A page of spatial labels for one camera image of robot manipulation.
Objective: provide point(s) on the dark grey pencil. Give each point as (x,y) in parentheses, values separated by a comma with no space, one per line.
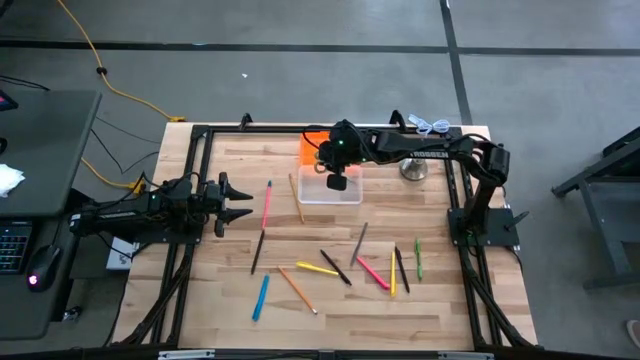
(359,244)

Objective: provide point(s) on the backlit keyboard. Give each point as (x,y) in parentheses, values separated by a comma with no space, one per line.
(12,247)

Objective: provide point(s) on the blue pen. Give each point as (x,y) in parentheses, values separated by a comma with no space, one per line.
(260,297)

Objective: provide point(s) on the yellow highlighter pen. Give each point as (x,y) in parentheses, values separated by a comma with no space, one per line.
(315,268)

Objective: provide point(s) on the white crumpled tissue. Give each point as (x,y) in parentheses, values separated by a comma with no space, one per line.
(9,180)

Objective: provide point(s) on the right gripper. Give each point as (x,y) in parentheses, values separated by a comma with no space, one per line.
(335,155)

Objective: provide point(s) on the white printed box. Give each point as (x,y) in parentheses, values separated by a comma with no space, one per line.
(120,256)

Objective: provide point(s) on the clear plastic supply box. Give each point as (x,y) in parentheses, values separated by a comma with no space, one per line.
(312,195)

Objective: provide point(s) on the pink pencil with blue cap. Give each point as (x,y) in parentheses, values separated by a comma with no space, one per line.
(267,205)

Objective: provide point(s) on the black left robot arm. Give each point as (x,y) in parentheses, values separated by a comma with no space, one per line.
(115,215)

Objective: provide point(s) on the black device with pink light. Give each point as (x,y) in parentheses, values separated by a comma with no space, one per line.
(6,102)

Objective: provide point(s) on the small metal caster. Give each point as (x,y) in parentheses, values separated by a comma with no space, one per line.
(73,314)

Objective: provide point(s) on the slim yellow pen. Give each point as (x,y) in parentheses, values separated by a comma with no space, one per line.
(393,275)

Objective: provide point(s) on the silver metal bracket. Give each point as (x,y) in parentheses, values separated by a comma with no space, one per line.
(465,356)
(185,355)

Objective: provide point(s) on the black frame hook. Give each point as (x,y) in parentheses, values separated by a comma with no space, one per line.
(244,117)
(396,114)

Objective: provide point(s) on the black metal stand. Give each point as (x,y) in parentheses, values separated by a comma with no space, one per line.
(602,225)

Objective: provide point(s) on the green pen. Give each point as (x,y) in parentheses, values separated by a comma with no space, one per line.
(418,260)

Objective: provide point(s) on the pink pen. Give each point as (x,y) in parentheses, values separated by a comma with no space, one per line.
(372,272)

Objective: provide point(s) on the yellow wooden pencil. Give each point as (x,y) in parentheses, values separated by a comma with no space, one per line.
(296,197)

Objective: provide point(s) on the person's foot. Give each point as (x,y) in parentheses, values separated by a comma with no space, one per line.
(635,334)

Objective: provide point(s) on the black computer mouse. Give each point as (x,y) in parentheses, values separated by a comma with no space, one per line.
(42,267)

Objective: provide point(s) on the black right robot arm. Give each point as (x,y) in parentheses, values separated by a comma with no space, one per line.
(430,152)

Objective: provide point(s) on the black pen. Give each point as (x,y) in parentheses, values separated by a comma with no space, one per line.
(335,267)
(402,270)
(257,252)

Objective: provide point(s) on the orange pencil with red eraser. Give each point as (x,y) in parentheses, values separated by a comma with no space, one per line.
(297,290)

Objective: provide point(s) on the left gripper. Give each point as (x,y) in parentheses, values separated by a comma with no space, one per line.
(209,202)

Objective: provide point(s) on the black side desk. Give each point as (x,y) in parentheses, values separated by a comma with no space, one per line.
(30,315)

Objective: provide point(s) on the orange plastic box lid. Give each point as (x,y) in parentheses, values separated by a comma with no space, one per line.
(310,150)

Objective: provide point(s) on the dark grey desk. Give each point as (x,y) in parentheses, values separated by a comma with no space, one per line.
(50,150)

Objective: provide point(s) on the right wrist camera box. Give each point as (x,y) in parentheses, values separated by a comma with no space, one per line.
(337,182)

